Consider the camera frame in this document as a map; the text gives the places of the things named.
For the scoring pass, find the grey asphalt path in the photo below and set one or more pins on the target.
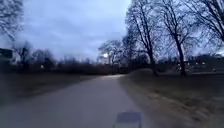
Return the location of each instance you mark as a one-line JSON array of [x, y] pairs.
[[88, 103]]

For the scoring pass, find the dark grass verge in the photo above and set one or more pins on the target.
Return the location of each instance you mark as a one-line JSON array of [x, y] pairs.
[[176, 96]]

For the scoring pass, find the low building with lit windows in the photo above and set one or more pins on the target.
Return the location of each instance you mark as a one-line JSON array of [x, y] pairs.
[[203, 62]]

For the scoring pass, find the lit street lamp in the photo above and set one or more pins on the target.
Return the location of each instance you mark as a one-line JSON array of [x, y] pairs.
[[105, 55]]

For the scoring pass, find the row of bare trees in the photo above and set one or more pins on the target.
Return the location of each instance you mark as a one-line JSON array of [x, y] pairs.
[[76, 66]]

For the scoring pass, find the tall bare tree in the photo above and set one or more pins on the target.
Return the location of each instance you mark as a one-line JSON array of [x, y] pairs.
[[151, 60], [181, 60]]

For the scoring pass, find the robot's own part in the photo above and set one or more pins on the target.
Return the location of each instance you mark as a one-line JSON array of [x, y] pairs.
[[128, 120]]

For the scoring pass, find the bare tree branches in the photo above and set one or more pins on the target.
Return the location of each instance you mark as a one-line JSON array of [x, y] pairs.
[[213, 16], [8, 15]]

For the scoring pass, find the grass verge with dry leaves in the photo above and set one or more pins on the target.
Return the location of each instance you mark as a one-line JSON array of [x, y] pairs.
[[30, 85]]

